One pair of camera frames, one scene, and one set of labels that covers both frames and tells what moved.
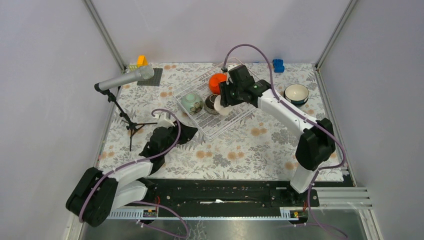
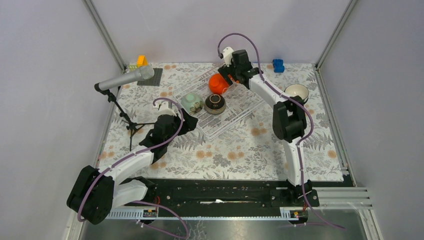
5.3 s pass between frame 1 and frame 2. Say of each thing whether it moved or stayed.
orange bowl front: stayed
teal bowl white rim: stayed
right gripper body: moved
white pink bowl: moved
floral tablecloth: stayed
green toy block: stayed
